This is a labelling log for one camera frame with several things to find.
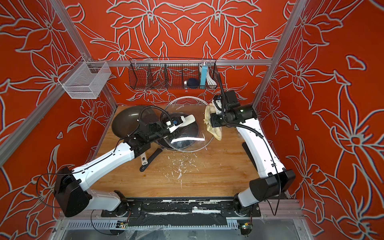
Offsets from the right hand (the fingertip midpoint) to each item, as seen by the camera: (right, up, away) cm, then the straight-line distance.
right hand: (210, 119), depth 74 cm
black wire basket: (-22, +32, +27) cm, 47 cm away
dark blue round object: (-8, +23, +20) cm, 32 cm away
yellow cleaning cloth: (+3, -6, -3) cm, 7 cm away
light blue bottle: (-2, +24, +16) cm, 29 cm away
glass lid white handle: (-10, 0, -4) cm, 11 cm away
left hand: (-14, 0, -2) cm, 14 cm away
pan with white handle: (-55, -2, +27) cm, 61 cm away
